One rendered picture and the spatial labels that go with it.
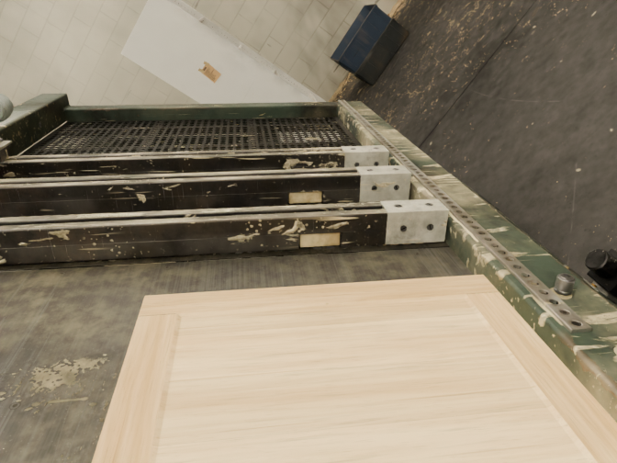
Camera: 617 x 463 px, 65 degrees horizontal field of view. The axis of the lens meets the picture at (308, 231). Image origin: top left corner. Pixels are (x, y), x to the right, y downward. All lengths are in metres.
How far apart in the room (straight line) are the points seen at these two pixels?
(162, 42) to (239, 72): 0.66
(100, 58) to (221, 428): 5.65
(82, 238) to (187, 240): 0.19
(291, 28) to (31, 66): 2.87
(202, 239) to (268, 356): 0.34
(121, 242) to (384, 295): 0.49
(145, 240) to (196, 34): 3.58
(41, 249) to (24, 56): 5.39
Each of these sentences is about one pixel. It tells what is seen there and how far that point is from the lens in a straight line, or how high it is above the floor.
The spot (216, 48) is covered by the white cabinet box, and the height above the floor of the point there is 1.42.
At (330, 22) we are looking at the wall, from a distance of 5.86.
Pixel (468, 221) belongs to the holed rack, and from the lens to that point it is 1.00.
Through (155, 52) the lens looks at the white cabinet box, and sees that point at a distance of 4.49.
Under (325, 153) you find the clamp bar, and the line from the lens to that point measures 1.32.
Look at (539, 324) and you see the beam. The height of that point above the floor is 0.90.
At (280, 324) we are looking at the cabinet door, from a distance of 0.71.
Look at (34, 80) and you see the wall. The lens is 6.34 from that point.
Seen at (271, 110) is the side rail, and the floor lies 1.13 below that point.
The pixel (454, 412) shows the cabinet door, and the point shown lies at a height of 1.03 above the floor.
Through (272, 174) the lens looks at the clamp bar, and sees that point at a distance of 1.16.
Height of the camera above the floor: 1.46
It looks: 20 degrees down
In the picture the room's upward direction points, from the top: 60 degrees counter-clockwise
